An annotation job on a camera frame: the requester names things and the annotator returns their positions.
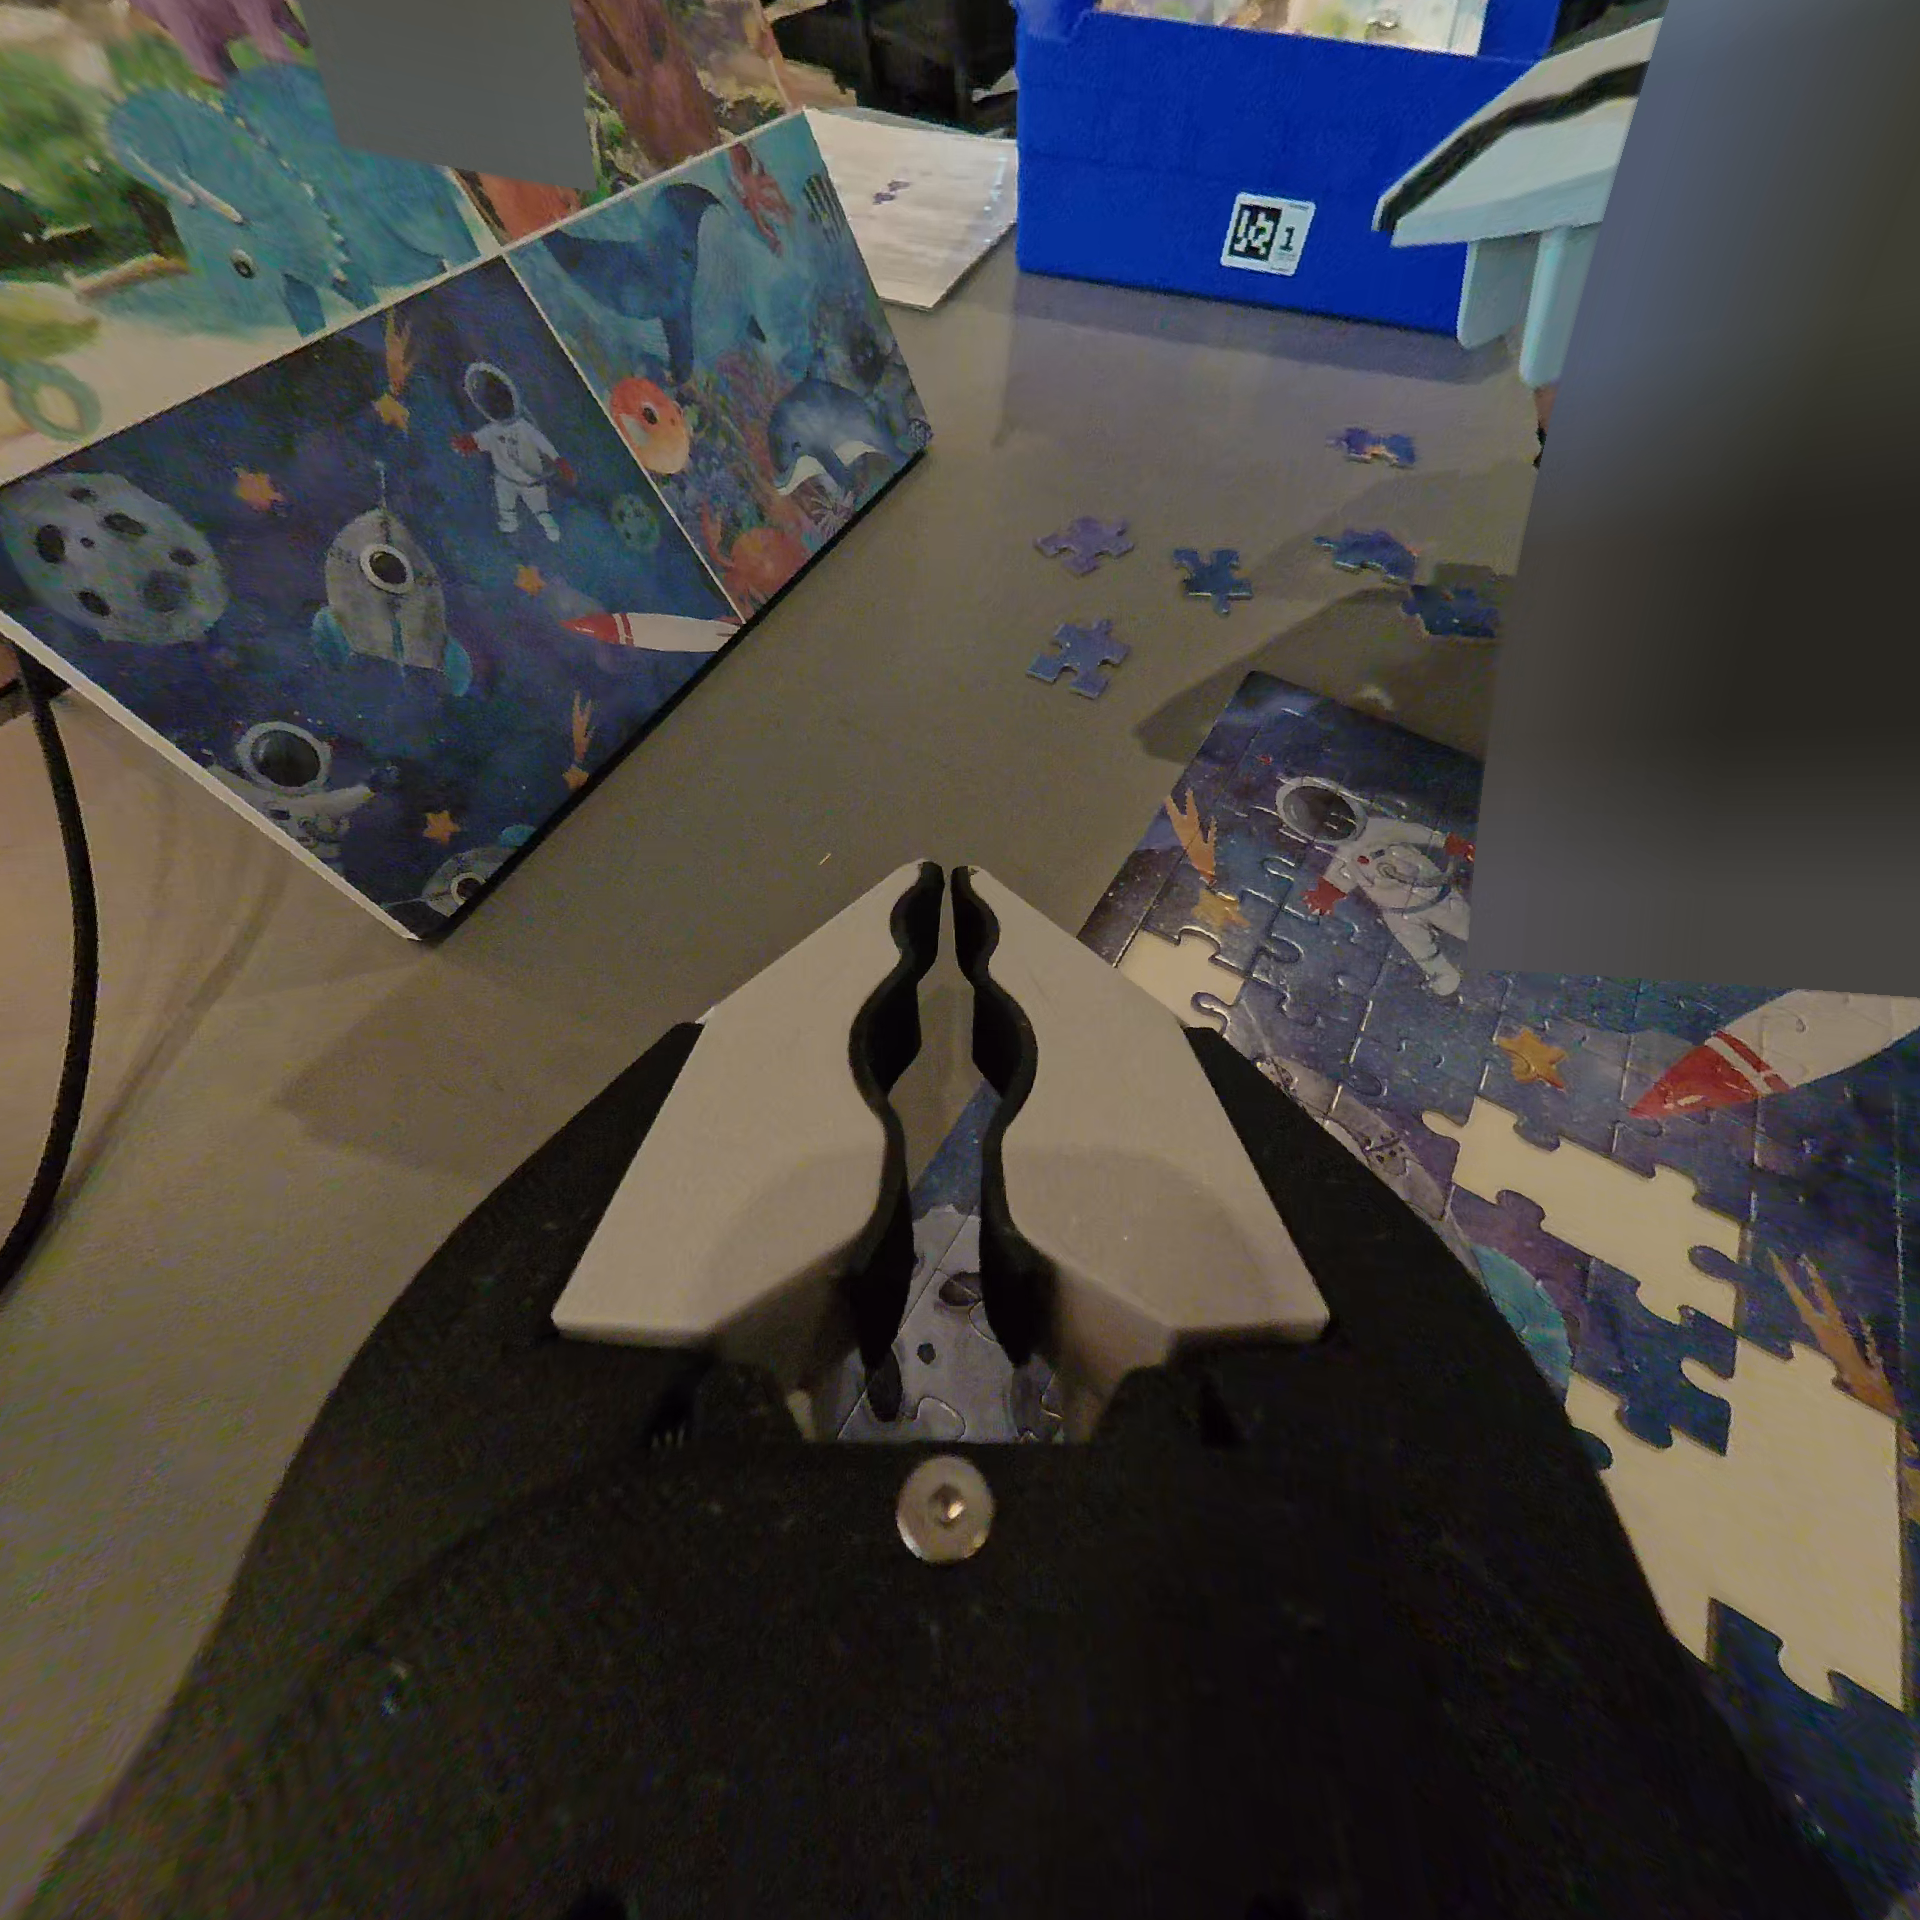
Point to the instruction sheet in clear sleeve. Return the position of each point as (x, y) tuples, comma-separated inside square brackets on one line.
[(931, 211)]

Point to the colourful puzzle sheet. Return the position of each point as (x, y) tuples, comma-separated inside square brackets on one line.
[(1289, 24)]

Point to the space jigsaw puzzle board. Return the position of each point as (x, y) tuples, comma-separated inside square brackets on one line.
[(1576, 1200)]

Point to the illustrated puzzle box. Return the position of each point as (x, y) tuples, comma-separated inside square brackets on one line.
[(375, 600)]

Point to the blue plastic bin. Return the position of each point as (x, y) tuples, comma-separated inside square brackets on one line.
[(1140, 181)]

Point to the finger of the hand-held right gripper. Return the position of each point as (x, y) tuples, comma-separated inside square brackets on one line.
[(1588, 58), (1500, 187)]

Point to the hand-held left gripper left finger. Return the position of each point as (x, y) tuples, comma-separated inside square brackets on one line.
[(705, 1200)]

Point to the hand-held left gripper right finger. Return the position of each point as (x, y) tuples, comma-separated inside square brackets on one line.
[(1170, 1200)]

